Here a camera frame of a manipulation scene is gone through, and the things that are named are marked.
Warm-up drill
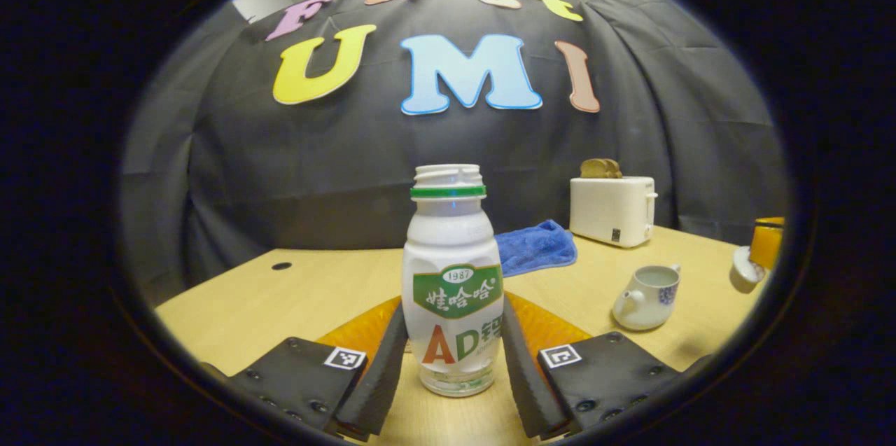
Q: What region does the white water bottle green label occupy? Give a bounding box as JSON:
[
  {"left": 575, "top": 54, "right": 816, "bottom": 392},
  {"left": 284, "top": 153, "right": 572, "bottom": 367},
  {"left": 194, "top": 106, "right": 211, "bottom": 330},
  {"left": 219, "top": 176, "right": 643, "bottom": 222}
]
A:
[{"left": 401, "top": 164, "right": 505, "bottom": 398}]

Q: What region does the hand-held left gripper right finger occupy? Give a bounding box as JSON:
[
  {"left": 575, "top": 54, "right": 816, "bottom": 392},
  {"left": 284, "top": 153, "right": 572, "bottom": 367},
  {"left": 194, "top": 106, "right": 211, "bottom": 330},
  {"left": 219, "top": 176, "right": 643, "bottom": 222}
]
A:
[{"left": 500, "top": 292, "right": 683, "bottom": 441}]

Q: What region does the white blue-patterned teacup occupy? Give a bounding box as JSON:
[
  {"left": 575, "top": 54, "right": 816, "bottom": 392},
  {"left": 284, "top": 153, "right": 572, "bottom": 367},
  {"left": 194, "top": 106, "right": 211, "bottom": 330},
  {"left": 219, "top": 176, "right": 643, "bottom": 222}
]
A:
[{"left": 612, "top": 264, "right": 682, "bottom": 332}]

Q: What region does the white toaster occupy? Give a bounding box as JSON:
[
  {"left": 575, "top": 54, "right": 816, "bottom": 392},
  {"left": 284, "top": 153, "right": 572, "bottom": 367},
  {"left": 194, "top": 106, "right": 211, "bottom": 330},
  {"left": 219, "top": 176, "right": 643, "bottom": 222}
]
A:
[{"left": 569, "top": 176, "right": 659, "bottom": 249}]

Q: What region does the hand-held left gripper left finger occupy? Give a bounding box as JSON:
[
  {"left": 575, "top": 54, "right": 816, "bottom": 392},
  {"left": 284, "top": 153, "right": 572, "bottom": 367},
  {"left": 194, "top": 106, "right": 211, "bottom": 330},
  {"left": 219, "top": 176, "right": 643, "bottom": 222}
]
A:
[{"left": 203, "top": 295, "right": 410, "bottom": 443}]

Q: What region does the black backdrop cloth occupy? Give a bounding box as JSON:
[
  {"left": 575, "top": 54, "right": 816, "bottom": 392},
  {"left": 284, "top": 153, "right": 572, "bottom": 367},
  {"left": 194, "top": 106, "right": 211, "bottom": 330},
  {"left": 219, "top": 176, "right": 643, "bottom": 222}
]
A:
[{"left": 119, "top": 0, "right": 792, "bottom": 307}]

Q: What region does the blue towel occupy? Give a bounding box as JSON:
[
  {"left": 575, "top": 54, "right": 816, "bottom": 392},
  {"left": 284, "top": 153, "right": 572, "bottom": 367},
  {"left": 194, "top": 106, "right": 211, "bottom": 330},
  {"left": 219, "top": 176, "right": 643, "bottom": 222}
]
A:
[{"left": 494, "top": 219, "right": 578, "bottom": 278}]

